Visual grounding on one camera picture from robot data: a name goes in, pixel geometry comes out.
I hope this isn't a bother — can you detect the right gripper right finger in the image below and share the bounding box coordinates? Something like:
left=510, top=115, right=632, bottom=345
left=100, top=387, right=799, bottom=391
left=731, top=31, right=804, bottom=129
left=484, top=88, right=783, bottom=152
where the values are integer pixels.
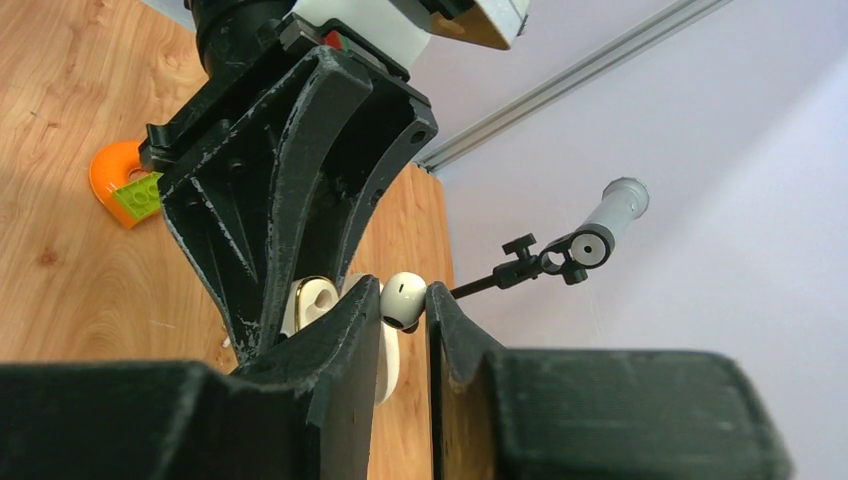
left=426, top=282, right=793, bottom=479

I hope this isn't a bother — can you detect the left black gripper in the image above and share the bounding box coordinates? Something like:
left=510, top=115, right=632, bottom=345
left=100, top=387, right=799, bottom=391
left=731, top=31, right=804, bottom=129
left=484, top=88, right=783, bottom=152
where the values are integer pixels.
left=138, top=13, right=438, bottom=363

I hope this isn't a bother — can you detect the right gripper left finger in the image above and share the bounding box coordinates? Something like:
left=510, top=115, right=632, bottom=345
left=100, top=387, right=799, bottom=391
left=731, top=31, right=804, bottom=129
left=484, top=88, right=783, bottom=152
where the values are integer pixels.
left=1, top=276, right=381, bottom=479

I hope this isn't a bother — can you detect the small beige charging case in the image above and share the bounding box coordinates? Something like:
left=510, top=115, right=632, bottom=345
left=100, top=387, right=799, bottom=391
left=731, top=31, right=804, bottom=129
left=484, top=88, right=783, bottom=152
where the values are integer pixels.
left=280, top=272, right=403, bottom=407

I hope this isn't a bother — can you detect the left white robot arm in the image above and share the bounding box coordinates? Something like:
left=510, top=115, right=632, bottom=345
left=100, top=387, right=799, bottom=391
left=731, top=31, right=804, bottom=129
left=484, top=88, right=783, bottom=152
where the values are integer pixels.
left=139, top=1, right=438, bottom=364

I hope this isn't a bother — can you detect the white earbud near stand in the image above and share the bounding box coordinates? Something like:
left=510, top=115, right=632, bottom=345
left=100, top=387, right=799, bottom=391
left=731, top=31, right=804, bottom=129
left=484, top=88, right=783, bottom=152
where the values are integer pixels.
left=380, top=271, right=428, bottom=334

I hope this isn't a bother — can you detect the black tripod microphone stand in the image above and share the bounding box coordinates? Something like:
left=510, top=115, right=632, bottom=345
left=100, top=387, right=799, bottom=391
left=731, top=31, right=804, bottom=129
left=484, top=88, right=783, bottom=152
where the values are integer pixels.
left=451, top=233, right=588, bottom=299

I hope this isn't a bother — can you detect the green block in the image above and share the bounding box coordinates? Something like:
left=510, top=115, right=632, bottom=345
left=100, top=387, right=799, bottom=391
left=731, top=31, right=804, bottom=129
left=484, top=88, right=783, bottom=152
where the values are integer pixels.
left=112, top=172, right=162, bottom=228

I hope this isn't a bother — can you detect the grey microphone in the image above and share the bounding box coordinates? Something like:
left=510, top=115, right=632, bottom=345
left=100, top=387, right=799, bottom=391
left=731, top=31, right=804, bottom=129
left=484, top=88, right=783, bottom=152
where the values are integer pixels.
left=569, top=177, right=650, bottom=269

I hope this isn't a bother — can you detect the orange ring toy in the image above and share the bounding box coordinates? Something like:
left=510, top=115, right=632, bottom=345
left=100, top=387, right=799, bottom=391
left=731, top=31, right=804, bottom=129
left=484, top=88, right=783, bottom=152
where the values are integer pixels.
left=88, top=141, right=155, bottom=229

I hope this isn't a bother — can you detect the aluminium frame rail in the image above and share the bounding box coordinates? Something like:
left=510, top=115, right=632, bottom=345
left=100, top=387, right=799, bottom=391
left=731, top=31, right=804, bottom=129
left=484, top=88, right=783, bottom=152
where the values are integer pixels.
left=414, top=0, right=729, bottom=173

